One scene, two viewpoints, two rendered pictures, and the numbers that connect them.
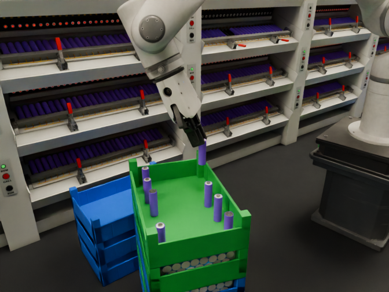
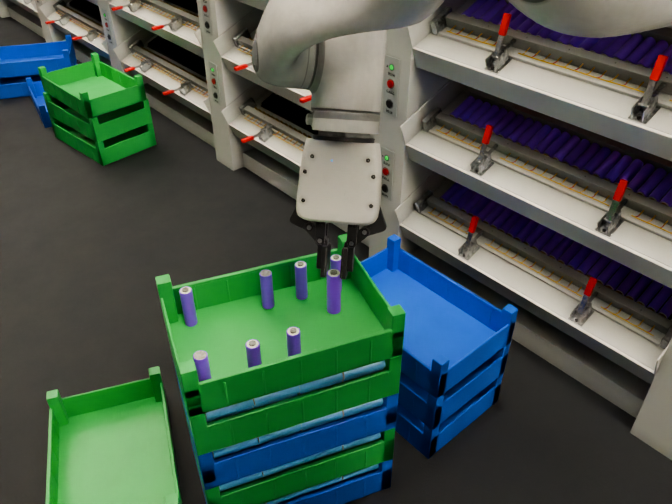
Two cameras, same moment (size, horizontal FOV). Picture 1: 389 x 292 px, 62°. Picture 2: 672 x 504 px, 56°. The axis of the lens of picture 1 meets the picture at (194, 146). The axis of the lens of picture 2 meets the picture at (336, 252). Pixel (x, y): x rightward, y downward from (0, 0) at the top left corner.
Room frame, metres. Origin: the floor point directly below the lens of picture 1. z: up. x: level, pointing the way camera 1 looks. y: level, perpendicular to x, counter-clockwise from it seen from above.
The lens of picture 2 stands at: (0.64, -0.64, 0.97)
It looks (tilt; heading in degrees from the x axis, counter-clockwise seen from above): 37 degrees down; 85
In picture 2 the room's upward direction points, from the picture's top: straight up
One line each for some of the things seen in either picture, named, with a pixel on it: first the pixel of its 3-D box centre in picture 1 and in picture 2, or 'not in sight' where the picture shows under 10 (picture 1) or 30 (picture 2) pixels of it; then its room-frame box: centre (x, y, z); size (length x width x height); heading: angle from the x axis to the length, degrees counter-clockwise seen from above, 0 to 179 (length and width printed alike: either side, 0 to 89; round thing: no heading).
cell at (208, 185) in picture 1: (208, 194); (294, 347); (0.64, -0.03, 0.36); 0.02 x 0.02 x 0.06
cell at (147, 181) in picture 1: (147, 190); (301, 280); (0.66, 0.11, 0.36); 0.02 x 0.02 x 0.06
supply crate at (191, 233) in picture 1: (181, 197); (277, 315); (0.62, 0.03, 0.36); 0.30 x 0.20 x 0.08; 16
